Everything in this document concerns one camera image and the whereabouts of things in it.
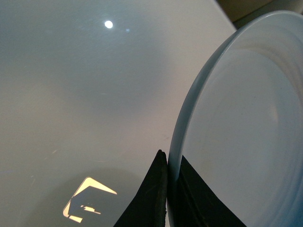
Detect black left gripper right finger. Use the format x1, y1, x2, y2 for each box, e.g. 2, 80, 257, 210
167, 157, 245, 227

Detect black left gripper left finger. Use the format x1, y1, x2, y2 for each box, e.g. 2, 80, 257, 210
114, 150, 168, 227

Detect grey-blue round plate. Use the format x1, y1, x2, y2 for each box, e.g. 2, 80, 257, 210
168, 11, 303, 227

